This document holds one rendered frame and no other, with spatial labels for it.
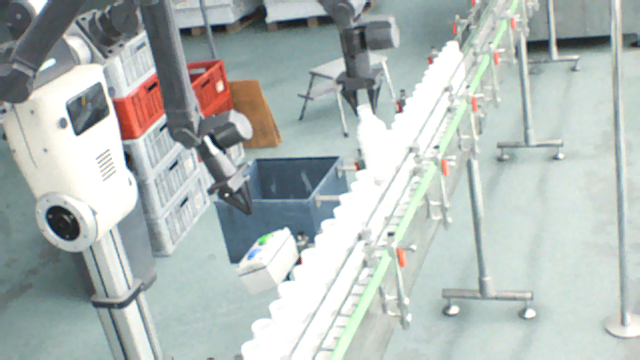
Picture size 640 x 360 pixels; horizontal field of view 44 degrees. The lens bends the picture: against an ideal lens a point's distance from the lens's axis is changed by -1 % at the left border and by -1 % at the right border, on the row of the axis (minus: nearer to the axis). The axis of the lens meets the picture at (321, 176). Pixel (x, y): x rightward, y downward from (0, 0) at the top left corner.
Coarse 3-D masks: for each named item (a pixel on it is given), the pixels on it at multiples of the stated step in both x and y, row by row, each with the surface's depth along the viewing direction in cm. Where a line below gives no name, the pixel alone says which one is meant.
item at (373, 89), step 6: (348, 84) 180; (354, 84) 180; (360, 84) 179; (366, 84) 180; (372, 84) 180; (378, 84) 181; (348, 90) 181; (366, 90) 179; (372, 90) 179; (378, 90) 184; (372, 96) 180; (378, 96) 185; (372, 102) 182; (372, 108) 183
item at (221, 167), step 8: (224, 152) 171; (208, 160) 169; (216, 160) 168; (224, 160) 169; (232, 160) 171; (208, 168) 170; (216, 168) 169; (224, 168) 169; (232, 168) 170; (240, 168) 172; (216, 176) 170; (224, 176) 169; (232, 176) 169; (216, 184) 170; (224, 184) 167; (208, 192) 169
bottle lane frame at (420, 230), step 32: (512, 32) 362; (448, 128) 249; (416, 192) 211; (448, 192) 240; (416, 224) 206; (384, 256) 184; (416, 256) 206; (352, 320) 163; (384, 320) 180; (352, 352) 161; (384, 352) 180
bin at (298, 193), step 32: (256, 160) 267; (288, 160) 262; (320, 160) 258; (256, 192) 267; (288, 192) 268; (320, 192) 238; (224, 224) 244; (256, 224) 240; (288, 224) 236; (320, 224) 237
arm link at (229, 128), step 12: (204, 120) 168; (216, 120) 165; (228, 120) 163; (240, 120) 166; (180, 132) 162; (204, 132) 165; (216, 132) 165; (228, 132) 165; (240, 132) 164; (192, 144) 165; (228, 144) 166
